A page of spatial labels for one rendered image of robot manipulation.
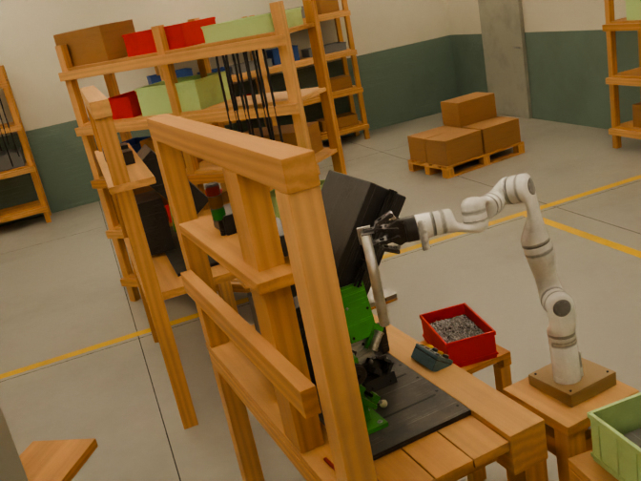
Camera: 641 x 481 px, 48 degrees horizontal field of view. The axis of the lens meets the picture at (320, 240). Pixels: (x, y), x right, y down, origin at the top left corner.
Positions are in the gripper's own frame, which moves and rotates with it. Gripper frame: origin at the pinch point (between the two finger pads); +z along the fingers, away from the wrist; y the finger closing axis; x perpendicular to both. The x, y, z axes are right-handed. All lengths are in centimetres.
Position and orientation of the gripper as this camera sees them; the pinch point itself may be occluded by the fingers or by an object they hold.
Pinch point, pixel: (368, 238)
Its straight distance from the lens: 208.9
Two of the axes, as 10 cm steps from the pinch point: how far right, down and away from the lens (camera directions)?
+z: -9.8, 2.1, 0.5
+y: -2.1, -8.8, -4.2
